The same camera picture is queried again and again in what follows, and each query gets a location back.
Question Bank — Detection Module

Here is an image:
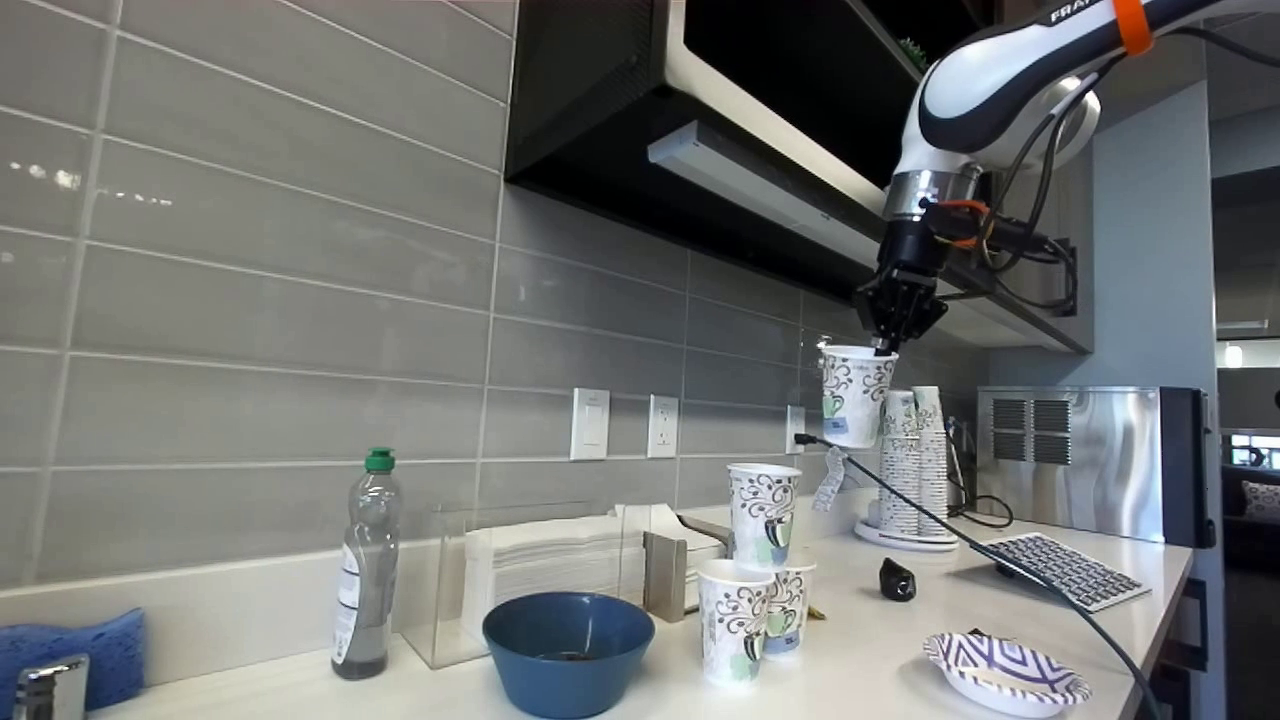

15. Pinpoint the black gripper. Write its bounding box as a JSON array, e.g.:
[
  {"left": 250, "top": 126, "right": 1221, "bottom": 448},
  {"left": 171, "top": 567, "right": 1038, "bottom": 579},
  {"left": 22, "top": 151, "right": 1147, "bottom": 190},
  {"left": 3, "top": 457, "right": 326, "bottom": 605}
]
[{"left": 853, "top": 215, "right": 951, "bottom": 357}]

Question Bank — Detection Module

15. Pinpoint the patterned paper cup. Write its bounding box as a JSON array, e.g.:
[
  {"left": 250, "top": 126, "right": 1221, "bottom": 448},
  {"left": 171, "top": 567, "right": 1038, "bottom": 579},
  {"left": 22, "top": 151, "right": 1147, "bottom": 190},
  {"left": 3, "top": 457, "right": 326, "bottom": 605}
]
[
  {"left": 813, "top": 336, "right": 906, "bottom": 451},
  {"left": 723, "top": 459, "right": 807, "bottom": 575},
  {"left": 763, "top": 557, "right": 821, "bottom": 660},
  {"left": 694, "top": 557, "right": 781, "bottom": 687}
]

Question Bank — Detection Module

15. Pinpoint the tall paper cup stack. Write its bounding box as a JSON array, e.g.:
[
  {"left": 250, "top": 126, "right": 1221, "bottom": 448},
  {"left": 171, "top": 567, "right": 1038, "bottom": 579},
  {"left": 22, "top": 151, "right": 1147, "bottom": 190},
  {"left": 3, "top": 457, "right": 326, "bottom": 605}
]
[
  {"left": 907, "top": 379, "right": 951, "bottom": 527},
  {"left": 877, "top": 390, "right": 923, "bottom": 542}
]

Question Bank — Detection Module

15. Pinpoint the white napkin stack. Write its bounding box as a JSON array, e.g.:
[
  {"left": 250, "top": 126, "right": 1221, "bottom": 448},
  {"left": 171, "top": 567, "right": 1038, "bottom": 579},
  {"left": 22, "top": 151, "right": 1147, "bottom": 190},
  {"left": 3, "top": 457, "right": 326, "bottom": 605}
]
[{"left": 611, "top": 501, "right": 704, "bottom": 542}]

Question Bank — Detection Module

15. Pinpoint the under-cabinet light bar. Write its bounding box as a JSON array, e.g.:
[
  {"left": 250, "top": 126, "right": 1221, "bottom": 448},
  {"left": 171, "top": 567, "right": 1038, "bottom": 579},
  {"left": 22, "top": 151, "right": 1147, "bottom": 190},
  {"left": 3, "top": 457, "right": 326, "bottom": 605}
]
[{"left": 643, "top": 117, "right": 894, "bottom": 273}]

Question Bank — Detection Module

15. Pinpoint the white plate under stacks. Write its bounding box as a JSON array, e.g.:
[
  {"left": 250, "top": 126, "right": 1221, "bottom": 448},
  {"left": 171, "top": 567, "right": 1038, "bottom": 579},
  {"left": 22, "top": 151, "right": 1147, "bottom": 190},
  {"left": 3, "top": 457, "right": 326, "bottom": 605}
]
[{"left": 853, "top": 515, "right": 963, "bottom": 557}]

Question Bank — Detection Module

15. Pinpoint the stainless steel appliance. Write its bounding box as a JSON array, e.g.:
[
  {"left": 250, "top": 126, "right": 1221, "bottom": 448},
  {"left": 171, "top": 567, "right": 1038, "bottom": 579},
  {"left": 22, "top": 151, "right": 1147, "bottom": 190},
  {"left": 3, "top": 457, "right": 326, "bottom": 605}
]
[{"left": 975, "top": 379, "right": 1217, "bottom": 554}]

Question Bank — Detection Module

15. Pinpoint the black binder clip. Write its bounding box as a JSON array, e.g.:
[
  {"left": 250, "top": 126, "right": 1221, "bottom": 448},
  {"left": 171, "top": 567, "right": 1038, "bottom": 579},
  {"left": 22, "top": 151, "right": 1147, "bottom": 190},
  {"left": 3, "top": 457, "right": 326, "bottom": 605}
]
[{"left": 877, "top": 557, "right": 920, "bottom": 605}]

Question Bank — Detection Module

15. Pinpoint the slim grey keyboard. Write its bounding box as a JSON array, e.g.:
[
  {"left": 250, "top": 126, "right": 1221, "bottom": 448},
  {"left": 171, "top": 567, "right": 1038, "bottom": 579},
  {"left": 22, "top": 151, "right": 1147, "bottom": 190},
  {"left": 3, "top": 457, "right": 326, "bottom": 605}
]
[{"left": 982, "top": 534, "right": 1154, "bottom": 615}]

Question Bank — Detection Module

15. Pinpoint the blue patterned paper plate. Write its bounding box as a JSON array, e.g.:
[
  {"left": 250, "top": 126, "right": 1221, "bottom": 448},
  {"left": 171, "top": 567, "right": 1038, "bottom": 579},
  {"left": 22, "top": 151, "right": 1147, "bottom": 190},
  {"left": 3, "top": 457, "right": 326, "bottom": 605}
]
[{"left": 923, "top": 626, "right": 1090, "bottom": 720}]

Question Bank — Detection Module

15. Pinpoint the dark upper cabinet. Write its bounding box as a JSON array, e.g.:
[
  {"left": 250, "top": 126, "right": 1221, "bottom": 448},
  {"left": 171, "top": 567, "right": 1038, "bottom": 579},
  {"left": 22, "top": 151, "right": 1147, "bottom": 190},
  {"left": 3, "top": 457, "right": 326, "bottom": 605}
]
[{"left": 499, "top": 0, "right": 995, "bottom": 311}]

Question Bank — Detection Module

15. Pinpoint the dark blue bowl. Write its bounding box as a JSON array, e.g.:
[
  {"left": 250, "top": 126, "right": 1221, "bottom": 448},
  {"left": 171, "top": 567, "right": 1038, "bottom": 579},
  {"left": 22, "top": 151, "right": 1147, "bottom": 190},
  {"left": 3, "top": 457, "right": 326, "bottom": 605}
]
[{"left": 480, "top": 587, "right": 660, "bottom": 720}]

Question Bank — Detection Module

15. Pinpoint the clear acrylic holder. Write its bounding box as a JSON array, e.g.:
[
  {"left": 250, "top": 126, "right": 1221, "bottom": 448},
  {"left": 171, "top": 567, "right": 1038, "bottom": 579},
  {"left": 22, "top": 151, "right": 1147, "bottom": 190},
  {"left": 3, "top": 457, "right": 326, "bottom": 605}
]
[{"left": 396, "top": 515, "right": 634, "bottom": 672}]

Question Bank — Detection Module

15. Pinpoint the clear dish soap bottle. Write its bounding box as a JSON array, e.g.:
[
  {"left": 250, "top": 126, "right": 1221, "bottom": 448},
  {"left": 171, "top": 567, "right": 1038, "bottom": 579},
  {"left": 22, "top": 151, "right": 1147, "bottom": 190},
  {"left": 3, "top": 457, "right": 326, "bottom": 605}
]
[{"left": 327, "top": 445, "right": 406, "bottom": 685}]

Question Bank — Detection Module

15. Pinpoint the blue sponge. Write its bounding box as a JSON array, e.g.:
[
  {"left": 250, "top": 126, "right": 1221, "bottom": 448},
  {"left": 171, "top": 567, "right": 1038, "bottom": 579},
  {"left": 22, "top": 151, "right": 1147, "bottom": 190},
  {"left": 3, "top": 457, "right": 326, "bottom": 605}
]
[{"left": 0, "top": 608, "right": 150, "bottom": 716}]

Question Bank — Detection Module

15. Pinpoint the small chrome sink fixture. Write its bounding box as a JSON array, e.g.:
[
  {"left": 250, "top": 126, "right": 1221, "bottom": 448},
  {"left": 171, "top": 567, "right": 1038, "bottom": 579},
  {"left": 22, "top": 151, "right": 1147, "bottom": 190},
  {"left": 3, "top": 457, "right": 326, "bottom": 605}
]
[{"left": 8, "top": 652, "right": 97, "bottom": 720}]

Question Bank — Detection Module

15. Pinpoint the black orange wrist camera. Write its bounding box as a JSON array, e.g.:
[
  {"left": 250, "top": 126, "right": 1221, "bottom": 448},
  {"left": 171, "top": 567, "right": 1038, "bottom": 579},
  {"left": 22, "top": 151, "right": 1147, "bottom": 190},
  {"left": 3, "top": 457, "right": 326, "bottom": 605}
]
[{"left": 932, "top": 198, "right": 1001, "bottom": 261}]

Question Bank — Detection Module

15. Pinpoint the grey cabinet with handle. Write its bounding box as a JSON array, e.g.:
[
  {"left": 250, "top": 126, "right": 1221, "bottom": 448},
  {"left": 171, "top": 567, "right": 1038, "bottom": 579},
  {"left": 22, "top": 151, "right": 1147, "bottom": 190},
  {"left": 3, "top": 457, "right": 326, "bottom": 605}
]
[{"left": 948, "top": 134, "right": 1099, "bottom": 362}]

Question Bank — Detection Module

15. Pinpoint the long black power cable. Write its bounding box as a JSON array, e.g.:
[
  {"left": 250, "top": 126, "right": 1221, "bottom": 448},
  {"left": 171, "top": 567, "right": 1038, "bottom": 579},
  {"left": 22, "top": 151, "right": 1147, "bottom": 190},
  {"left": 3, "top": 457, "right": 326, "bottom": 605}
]
[{"left": 793, "top": 428, "right": 1162, "bottom": 720}]

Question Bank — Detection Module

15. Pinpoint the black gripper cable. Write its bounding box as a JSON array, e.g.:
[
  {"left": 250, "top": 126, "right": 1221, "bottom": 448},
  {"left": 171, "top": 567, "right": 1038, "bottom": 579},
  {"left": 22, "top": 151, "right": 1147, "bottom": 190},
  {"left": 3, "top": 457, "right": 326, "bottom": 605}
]
[{"left": 975, "top": 73, "right": 1090, "bottom": 310}]

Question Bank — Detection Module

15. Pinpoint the orange cable strap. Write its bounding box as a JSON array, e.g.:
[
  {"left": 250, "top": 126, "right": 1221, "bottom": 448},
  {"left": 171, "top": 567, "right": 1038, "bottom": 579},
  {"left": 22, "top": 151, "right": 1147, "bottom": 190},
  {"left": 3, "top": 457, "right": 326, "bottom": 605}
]
[{"left": 1111, "top": 0, "right": 1154, "bottom": 57}]

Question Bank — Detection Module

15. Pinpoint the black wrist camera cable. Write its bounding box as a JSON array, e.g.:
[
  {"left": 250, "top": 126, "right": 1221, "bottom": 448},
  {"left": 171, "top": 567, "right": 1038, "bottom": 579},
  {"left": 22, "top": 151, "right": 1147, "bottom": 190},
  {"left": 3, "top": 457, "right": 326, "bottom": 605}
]
[{"left": 1145, "top": 15, "right": 1280, "bottom": 73}]

